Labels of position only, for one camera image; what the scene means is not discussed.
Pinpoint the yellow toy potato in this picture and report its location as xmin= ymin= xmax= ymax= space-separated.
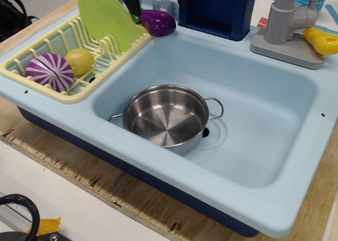
xmin=64 ymin=48 xmax=94 ymax=76

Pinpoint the wooden board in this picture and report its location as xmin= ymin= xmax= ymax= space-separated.
xmin=0 ymin=0 xmax=338 ymax=241

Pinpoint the black bag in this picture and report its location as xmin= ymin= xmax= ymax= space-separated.
xmin=1 ymin=0 xmax=38 ymax=42

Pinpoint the stainless steel pot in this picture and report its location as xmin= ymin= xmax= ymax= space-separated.
xmin=119 ymin=84 xmax=224 ymax=156

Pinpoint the light blue toy sink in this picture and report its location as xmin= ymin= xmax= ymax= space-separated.
xmin=1 ymin=11 xmax=337 ymax=237

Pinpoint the green plastic plate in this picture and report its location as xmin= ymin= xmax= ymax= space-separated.
xmin=78 ymin=0 xmax=139 ymax=52

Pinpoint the grey toy faucet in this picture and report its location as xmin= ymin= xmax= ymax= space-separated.
xmin=250 ymin=0 xmax=325 ymax=70

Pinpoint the yellow dish rack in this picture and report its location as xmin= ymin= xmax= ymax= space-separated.
xmin=1 ymin=14 xmax=152 ymax=104

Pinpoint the yellow toy piece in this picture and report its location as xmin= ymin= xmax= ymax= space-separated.
xmin=303 ymin=28 xmax=337 ymax=55

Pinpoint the black cable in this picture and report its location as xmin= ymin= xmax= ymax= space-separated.
xmin=0 ymin=194 xmax=41 ymax=241

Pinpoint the black metal bracket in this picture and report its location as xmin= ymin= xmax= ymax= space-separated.
xmin=34 ymin=232 xmax=70 ymax=241

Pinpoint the dark blue water tank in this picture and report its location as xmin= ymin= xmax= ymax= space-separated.
xmin=179 ymin=0 xmax=255 ymax=41

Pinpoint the purple toy eggplant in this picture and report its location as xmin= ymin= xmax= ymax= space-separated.
xmin=131 ymin=9 xmax=176 ymax=37

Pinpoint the purple white toy onion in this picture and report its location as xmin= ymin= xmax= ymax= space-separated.
xmin=25 ymin=53 xmax=74 ymax=92

